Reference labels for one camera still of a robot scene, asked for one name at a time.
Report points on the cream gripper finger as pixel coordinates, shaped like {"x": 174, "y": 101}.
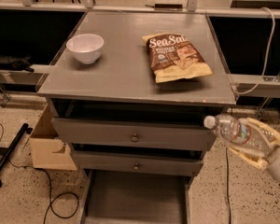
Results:
{"x": 269, "y": 134}
{"x": 256, "y": 162}

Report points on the clear plastic water bottle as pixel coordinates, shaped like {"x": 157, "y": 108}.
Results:
{"x": 239, "y": 134}

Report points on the grey middle drawer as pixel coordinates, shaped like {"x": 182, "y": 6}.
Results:
{"x": 136, "y": 163}

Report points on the grey drawer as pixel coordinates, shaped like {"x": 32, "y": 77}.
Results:
{"x": 136, "y": 163}
{"x": 133, "y": 134}
{"x": 129, "y": 198}

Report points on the grey top drawer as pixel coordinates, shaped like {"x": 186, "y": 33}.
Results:
{"x": 133, "y": 134}

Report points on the grey drawer cabinet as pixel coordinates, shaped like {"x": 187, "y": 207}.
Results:
{"x": 124, "y": 70}

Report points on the grey bottom drawer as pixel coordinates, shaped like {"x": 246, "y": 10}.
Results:
{"x": 129, "y": 198}

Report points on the brown sea salt chip bag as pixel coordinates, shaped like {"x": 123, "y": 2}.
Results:
{"x": 173, "y": 57}

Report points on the black flat device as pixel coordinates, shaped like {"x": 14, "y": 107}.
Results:
{"x": 169, "y": 7}

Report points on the white bowl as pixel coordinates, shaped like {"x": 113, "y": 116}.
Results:
{"x": 86, "y": 48}

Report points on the cardboard box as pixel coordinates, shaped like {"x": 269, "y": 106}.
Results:
{"x": 48, "y": 151}

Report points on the black metal pole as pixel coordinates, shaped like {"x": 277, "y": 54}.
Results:
{"x": 5, "y": 152}

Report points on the black bag on rail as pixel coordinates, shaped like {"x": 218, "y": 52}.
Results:
{"x": 15, "y": 64}

